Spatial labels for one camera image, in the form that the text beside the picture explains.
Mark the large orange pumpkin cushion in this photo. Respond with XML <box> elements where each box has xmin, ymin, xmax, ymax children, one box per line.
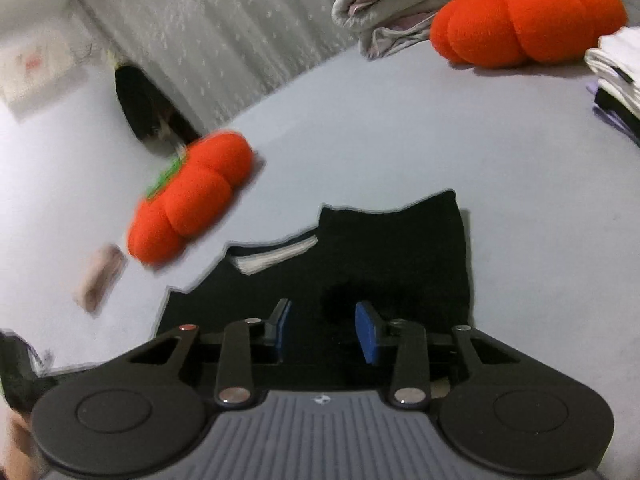
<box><xmin>127</xmin><ymin>131</ymin><xmax>254</xmax><ymax>266</ymax></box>

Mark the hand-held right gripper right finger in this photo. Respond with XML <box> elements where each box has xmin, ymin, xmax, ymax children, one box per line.
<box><xmin>354</xmin><ymin>301</ymin><xmax>519</xmax><ymax>409</ymax></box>

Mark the black hanging garment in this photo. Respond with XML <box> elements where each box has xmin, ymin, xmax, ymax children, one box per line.
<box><xmin>114</xmin><ymin>62</ymin><xmax>202</xmax><ymax>157</ymax></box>

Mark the cream and black sweater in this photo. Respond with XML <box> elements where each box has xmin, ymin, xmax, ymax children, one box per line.
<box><xmin>157</xmin><ymin>189</ymin><xmax>474</xmax><ymax>396</ymax></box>

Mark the white folded garment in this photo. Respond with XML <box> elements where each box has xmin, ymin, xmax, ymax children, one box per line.
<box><xmin>585</xmin><ymin>27</ymin><xmax>640</xmax><ymax>117</ymax></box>

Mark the small orange pumpkin cushion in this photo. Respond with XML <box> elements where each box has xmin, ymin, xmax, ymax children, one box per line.
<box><xmin>430</xmin><ymin>0</ymin><xmax>629</xmax><ymax>69</ymax></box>

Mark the pink folded garment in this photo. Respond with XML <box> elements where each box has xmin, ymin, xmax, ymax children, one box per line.
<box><xmin>75</xmin><ymin>244</ymin><xmax>126</xmax><ymax>314</ymax></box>

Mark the wall hanging with pink print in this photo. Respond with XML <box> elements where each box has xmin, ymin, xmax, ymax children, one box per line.
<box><xmin>0</xmin><ymin>32</ymin><xmax>87</xmax><ymax>122</ymax></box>

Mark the grey starred curtain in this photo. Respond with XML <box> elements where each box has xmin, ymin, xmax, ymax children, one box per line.
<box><xmin>77</xmin><ymin>0</ymin><xmax>362</xmax><ymax>133</ymax></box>

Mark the black folded garment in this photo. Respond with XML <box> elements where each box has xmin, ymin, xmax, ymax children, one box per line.
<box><xmin>595</xmin><ymin>87</ymin><xmax>640</xmax><ymax>149</ymax></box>

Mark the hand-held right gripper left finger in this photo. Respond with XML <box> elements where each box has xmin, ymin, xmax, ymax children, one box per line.
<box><xmin>130</xmin><ymin>299</ymin><xmax>293</xmax><ymax>408</ymax></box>

